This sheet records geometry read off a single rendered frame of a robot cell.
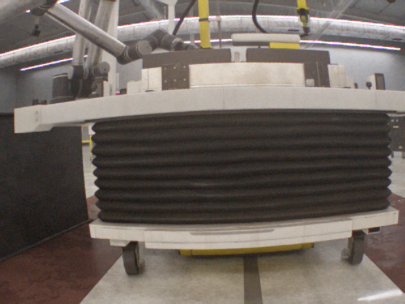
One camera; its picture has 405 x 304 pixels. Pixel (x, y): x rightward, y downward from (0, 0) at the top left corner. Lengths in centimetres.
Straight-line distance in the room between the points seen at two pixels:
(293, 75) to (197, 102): 58
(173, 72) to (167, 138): 46
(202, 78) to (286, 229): 73
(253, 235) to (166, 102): 47
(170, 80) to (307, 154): 67
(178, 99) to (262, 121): 25
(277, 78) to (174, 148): 60
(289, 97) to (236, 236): 44
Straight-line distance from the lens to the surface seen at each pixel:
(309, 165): 111
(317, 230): 110
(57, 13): 209
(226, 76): 149
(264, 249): 198
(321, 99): 108
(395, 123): 776
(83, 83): 293
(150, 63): 173
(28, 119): 126
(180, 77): 148
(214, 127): 109
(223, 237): 107
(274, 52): 170
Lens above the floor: 72
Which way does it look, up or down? 4 degrees down
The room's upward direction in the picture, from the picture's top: 2 degrees counter-clockwise
